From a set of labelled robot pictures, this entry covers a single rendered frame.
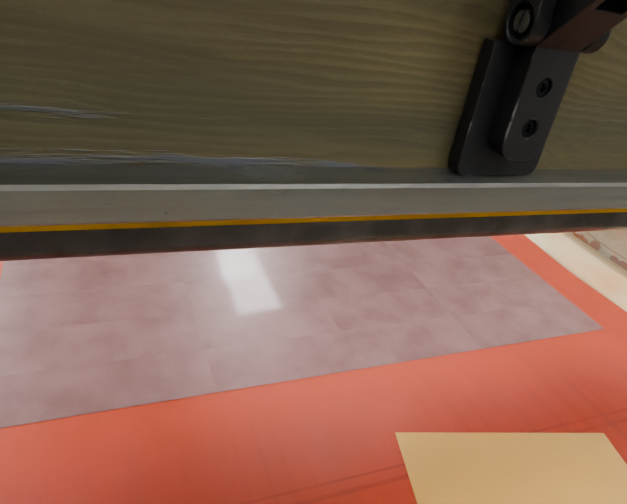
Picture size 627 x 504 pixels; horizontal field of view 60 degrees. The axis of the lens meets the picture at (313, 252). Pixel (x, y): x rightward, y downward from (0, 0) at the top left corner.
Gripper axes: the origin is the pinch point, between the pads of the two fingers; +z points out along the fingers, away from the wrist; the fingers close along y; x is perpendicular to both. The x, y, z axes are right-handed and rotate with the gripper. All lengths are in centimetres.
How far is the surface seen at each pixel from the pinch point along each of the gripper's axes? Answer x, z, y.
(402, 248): 8.8, 14.6, -13.4
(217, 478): -8.1, 14.7, 1.9
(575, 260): 22.3, 14.5, -10.0
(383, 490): -2.0, 14.7, 4.0
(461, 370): 5.5, 14.6, -1.3
